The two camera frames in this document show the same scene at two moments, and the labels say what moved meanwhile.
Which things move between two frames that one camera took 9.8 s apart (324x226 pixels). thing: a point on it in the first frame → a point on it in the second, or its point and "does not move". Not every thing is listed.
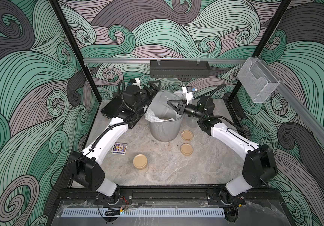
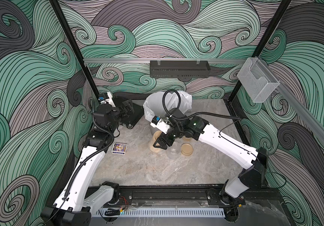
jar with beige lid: (159, 106) → (174, 151)
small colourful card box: (119, 148) does not move
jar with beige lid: (140, 162) → (152, 141)
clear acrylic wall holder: (255, 80) does not move
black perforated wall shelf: (179, 69) does not move
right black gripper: (180, 110) → (163, 145)
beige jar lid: (186, 149) does not move
